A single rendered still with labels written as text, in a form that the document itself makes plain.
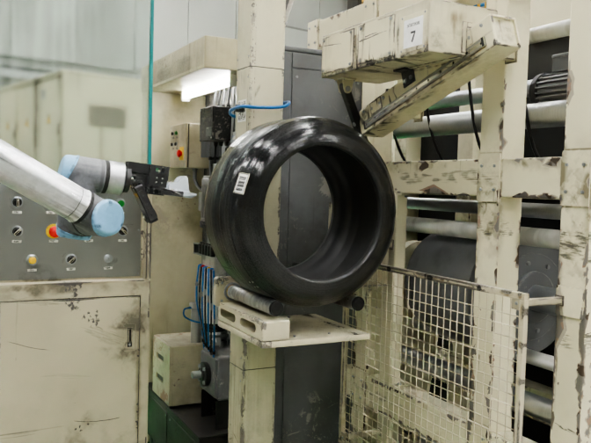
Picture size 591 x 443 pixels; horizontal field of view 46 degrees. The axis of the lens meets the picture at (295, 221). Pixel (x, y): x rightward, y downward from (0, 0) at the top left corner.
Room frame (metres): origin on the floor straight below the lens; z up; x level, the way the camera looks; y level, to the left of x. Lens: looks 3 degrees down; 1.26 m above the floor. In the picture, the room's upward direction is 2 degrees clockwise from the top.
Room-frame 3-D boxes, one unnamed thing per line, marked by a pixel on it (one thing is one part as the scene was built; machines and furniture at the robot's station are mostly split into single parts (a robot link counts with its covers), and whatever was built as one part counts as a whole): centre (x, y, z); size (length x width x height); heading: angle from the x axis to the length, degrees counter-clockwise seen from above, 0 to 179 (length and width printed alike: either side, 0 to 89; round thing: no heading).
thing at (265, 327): (2.19, 0.13, 0.83); 0.36 x 0.09 x 0.06; 27
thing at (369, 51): (2.27, -0.32, 1.71); 0.61 x 0.25 x 0.15; 27
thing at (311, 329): (2.25, 0.00, 0.80); 0.37 x 0.36 x 0.02; 117
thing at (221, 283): (2.41, 0.08, 0.90); 0.40 x 0.03 x 0.10; 117
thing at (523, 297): (2.19, -0.40, 0.65); 0.90 x 0.02 x 0.70; 27
